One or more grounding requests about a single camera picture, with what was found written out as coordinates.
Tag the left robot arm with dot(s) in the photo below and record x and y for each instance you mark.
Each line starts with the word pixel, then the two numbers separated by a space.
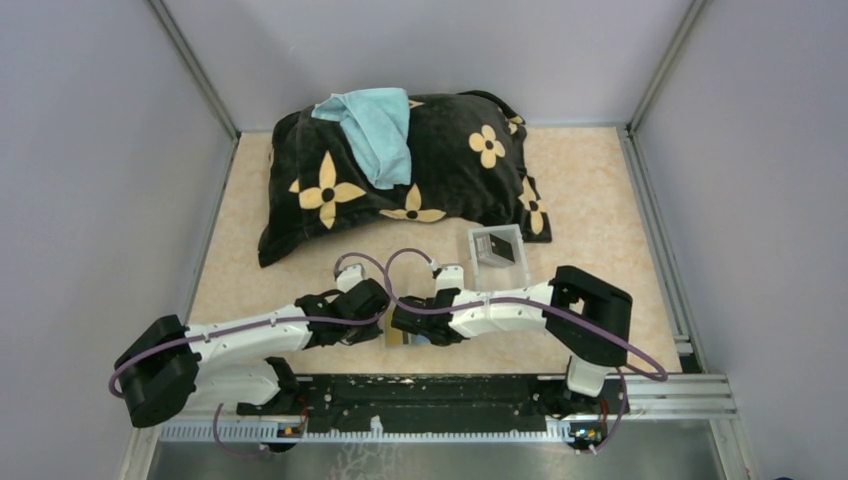
pixel 174 368

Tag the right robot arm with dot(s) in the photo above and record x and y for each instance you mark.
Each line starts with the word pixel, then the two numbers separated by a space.
pixel 586 314

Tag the beige card holder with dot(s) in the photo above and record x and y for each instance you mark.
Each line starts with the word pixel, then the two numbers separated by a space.
pixel 411 339

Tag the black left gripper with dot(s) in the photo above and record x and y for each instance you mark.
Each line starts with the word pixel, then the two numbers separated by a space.
pixel 369 332

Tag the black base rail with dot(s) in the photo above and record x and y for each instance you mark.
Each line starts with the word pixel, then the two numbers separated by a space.
pixel 451 404

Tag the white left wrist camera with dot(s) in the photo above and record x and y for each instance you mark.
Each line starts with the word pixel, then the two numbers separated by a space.
pixel 349 277

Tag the white plastic tray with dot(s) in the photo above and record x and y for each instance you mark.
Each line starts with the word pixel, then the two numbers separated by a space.
pixel 487 278

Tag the black pillow with yellow flowers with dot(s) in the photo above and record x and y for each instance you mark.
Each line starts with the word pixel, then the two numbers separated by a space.
pixel 468 162

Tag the light blue towel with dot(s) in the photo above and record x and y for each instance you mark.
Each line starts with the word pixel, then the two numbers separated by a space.
pixel 376 124

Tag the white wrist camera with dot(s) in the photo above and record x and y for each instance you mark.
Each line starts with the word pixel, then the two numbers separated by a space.
pixel 349 277
pixel 450 276

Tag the stack of credit cards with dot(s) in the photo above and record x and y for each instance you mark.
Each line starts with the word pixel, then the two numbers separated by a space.
pixel 494 251

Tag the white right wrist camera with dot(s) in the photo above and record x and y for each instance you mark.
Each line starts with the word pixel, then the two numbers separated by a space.
pixel 450 276

